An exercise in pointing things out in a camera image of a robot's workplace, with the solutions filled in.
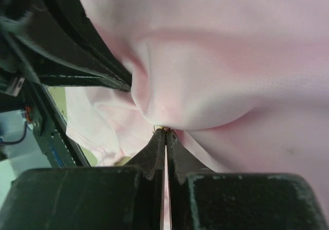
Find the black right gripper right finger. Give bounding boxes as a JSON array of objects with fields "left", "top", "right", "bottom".
[{"left": 167, "top": 130, "right": 328, "bottom": 229}]

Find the black metal base frame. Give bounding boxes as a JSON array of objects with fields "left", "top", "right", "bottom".
[{"left": 20, "top": 82, "right": 90, "bottom": 168}]

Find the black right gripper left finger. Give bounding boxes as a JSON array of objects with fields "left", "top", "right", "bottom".
[{"left": 1, "top": 129, "right": 166, "bottom": 229}]

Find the pink garment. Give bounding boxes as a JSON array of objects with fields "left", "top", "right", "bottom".
[{"left": 65, "top": 0, "right": 328, "bottom": 214}]

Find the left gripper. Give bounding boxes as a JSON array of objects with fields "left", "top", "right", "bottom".
[{"left": 1, "top": 0, "right": 132, "bottom": 97}]

